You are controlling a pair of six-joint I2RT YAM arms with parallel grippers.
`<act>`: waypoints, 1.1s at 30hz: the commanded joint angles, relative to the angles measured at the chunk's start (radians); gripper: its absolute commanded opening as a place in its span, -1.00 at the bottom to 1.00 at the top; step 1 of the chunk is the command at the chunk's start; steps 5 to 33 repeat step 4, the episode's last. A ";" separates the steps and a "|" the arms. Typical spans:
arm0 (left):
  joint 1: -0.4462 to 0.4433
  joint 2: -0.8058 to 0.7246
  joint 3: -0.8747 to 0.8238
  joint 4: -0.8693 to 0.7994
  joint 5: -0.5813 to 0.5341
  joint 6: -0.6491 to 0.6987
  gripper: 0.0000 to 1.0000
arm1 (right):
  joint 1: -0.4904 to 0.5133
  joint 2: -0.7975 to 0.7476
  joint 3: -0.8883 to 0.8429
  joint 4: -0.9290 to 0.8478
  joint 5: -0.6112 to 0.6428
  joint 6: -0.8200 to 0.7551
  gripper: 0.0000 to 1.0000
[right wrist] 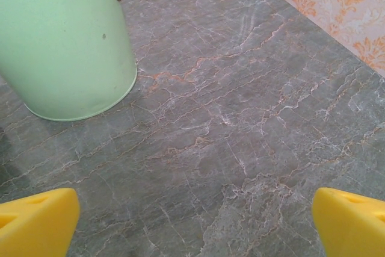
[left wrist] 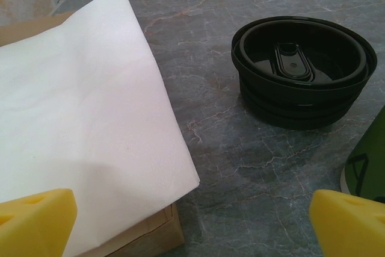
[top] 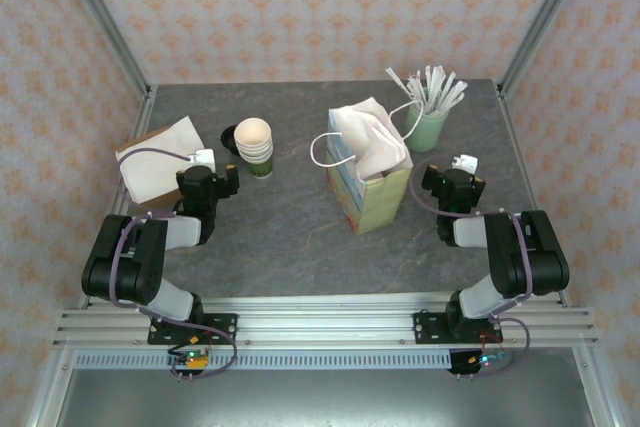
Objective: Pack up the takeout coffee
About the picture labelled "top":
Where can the stack of paper cups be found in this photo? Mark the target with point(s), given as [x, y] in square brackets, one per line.
[255, 144]

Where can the printed paper gift bag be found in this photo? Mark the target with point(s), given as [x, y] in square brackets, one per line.
[380, 207]

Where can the white paper napkin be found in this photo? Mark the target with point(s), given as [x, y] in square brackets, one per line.
[370, 142]

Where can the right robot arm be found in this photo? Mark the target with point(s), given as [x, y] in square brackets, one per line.
[525, 257]

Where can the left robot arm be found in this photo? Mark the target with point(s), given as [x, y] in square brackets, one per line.
[125, 267]

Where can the stack of black lids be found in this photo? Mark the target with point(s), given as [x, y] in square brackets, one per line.
[228, 139]

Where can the green straw holder cup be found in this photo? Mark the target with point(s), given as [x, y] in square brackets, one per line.
[430, 132]

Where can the stack of paper napkins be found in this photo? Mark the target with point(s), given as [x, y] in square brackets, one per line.
[150, 167]

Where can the paper wrapped straw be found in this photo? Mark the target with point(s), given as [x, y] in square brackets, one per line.
[414, 87]
[460, 89]
[397, 78]
[439, 79]
[428, 79]
[450, 84]

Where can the grey metal panel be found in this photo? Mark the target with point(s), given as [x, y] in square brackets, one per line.
[325, 402]

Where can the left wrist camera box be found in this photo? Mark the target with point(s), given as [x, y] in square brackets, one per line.
[204, 158]

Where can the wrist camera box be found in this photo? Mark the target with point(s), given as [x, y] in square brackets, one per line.
[466, 163]
[204, 158]

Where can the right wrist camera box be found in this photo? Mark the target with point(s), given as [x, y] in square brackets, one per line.
[466, 163]

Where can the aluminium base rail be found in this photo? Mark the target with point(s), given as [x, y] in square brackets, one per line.
[325, 319]

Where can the aluminium frame post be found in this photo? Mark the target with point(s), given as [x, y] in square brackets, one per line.
[105, 17]
[544, 17]

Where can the aluminium table side rail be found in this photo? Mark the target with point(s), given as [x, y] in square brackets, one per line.
[40, 409]
[597, 387]

